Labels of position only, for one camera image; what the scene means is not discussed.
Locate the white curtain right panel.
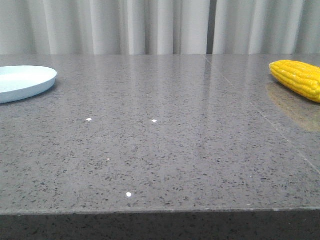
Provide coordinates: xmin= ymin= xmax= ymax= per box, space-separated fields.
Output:
xmin=212 ymin=0 xmax=320 ymax=54

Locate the light blue round plate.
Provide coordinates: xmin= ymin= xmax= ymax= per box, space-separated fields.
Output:
xmin=0 ymin=65 xmax=58 ymax=104

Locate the white curtain panel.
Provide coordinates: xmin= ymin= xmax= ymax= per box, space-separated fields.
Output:
xmin=212 ymin=0 xmax=320 ymax=54
xmin=0 ymin=0 xmax=210 ymax=55

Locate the white curtain left panel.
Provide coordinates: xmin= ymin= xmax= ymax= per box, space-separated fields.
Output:
xmin=0 ymin=0 xmax=210 ymax=55

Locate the yellow corn cob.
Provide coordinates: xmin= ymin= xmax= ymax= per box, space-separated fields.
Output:
xmin=269 ymin=60 xmax=320 ymax=103

